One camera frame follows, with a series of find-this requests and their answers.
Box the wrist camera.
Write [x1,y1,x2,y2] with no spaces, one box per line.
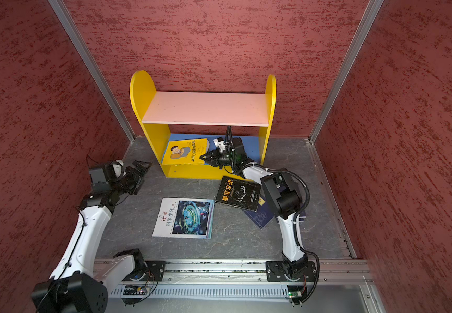
[89,160,124,184]
[213,137,245,156]

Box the corner aluminium profile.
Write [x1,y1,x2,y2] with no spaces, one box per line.
[48,0,136,143]
[309,0,384,145]

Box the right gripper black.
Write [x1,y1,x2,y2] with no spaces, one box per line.
[200,147,237,169]

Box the navy book with dragon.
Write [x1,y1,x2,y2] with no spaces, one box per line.
[244,196,274,229]

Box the black Murphy's law book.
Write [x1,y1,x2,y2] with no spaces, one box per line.
[215,176,261,212]

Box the yellow cartoon book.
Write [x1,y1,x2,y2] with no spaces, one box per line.
[161,138,210,165]

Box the yellow pink blue bookshelf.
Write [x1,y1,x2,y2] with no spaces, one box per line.
[130,70,277,164]

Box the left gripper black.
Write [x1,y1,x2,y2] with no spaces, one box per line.
[111,160,153,195]

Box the right corner aluminium profile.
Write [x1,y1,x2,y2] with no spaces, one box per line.
[309,0,384,145]

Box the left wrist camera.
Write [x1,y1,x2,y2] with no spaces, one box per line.
[89,160,124,184]

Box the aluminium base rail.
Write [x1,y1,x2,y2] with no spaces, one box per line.
[92,257,373,284]

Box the white science magazine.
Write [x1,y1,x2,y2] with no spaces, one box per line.
[152,198,215,239]

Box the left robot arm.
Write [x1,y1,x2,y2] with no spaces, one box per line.
[31,160,152,312]

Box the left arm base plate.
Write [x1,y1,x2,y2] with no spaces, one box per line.
[123,261,167,282]

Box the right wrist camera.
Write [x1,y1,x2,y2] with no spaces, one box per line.
[213,137,245,156]

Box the left corner aluminium profile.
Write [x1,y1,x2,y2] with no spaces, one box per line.
[48,0,136,143]

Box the right circuit board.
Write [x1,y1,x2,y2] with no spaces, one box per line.
[286,285,308,302]

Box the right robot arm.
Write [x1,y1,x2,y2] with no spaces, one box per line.
[200,148,310,280]

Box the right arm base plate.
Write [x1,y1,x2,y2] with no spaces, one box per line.
[265,260,318,282]

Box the black corrugated cable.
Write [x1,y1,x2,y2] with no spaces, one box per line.
[225,126,321,304]

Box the left circuit board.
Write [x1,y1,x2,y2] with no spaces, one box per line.
[123,286,150,297]

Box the slotted cable duct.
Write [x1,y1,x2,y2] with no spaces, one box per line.
[109,284,287,301]

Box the circuit board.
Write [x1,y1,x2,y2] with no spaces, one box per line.
[286,285,308,302]
[123,286,150,297]

